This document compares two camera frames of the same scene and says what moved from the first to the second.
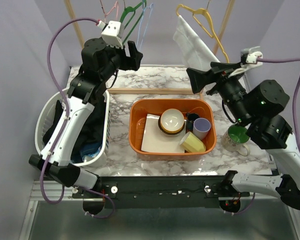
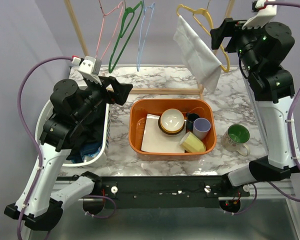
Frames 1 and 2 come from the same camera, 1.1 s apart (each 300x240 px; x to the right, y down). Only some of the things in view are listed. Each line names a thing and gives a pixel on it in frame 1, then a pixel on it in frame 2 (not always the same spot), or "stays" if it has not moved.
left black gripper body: x=125 y=62 -> x=97 y=93
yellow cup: x=191 y=143 stays
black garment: x=94 y=131 stays
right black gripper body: x=233 y=94 -> x=240 y=37
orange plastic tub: x=139 y=110 stays
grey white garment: x=195 y=53 stays
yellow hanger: x=205 y=11 stays
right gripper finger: x=224 y=67 -> x=217 y=34
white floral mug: x=236 y=139 stays
